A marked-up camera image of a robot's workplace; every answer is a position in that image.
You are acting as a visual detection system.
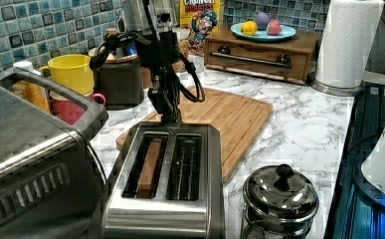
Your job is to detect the silver two-slot toaster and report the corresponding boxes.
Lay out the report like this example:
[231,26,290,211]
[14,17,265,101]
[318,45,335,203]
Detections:
[96,132,225,239]

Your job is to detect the red mug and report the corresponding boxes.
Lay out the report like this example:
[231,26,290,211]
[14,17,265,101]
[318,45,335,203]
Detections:
[50,91,106,124]

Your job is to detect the yellow mug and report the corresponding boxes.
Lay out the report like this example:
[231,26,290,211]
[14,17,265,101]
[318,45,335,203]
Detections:
[40,54,95,95]

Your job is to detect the dark square canister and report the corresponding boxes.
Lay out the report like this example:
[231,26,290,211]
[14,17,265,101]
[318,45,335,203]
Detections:
[94,59,144,111]

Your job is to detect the purple toy fruit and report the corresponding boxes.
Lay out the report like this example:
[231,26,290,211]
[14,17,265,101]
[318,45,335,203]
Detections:
[255,12,271,31]

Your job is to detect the white-capped orange bottle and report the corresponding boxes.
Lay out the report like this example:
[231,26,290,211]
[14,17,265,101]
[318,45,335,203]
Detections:
[13,61,50,113]

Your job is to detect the toast slice in toaster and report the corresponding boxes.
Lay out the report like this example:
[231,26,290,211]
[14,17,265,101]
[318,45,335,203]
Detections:
[136,140,162,198]

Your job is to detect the yellow lemon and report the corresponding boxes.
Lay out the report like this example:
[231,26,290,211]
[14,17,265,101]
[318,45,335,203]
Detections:
[241,21,258,36]

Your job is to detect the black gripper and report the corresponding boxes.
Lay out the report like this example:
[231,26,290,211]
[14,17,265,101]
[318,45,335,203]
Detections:
[134,31,181,122]

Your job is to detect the paper towel roll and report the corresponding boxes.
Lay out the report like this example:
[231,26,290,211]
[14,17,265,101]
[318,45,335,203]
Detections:
[308,0,385,97]

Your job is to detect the yellow cereal box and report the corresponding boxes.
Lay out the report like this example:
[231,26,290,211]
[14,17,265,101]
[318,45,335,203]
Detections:
[179,0,224,56]

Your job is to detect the steel pot with lid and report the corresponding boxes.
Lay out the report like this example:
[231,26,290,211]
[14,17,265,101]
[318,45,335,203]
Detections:
[241,164,319,239]

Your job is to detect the stainless toaster oven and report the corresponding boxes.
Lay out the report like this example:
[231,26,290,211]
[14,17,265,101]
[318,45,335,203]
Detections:
[0,68,108,239]

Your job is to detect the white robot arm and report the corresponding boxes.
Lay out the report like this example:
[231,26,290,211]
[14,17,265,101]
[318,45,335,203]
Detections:
[121,0,181,122]

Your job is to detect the pink toy fruit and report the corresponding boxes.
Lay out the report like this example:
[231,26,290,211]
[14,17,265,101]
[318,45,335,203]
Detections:
[267,19,282,36]

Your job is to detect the light blue plate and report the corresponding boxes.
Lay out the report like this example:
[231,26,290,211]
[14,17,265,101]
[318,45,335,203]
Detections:
[230,23,296,42]

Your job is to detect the wooden drawer box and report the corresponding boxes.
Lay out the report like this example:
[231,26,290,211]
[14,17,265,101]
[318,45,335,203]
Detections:
[204,28,319,85]

